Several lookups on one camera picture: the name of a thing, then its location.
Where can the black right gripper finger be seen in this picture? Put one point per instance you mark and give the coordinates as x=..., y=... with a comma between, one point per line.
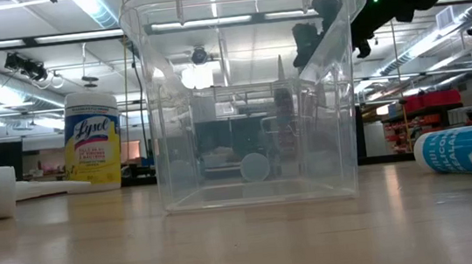
x=306, y=43
x=363, y=44

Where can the shelf with red bins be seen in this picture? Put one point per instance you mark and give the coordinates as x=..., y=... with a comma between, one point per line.
x=430, y=100

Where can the black ceiling fixture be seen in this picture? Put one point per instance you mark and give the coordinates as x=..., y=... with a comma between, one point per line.
x=199, y=56

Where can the wide clear plastic bin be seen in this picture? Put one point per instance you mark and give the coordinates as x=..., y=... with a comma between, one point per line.
x=181, y=111

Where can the black ceiling disc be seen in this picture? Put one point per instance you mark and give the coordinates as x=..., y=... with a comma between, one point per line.
x=90, y=79

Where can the Lysol wipes canister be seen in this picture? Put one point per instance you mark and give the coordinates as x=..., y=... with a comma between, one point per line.
x=91, y=138

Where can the black ceiling spotlight cluster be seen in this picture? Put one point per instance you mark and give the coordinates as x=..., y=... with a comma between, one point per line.
x=27, y=66

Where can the black table frame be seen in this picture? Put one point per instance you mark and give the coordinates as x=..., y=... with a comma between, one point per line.
x=388, y=158

